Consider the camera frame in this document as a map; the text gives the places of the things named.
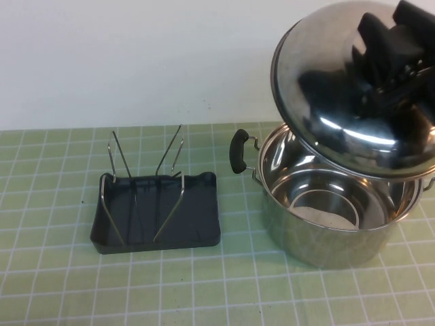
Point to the green checked tablecloth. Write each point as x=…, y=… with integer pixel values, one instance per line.
x=51, y=237

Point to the stainless steel pot lid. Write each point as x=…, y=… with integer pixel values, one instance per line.
x=306, y=68

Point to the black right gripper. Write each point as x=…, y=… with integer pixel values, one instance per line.
x=411, y=47

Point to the stainless steel cooking pot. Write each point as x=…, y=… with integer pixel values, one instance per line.
x=306, y=244

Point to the black rack drip tray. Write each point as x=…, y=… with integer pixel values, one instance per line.
x=197, y=217

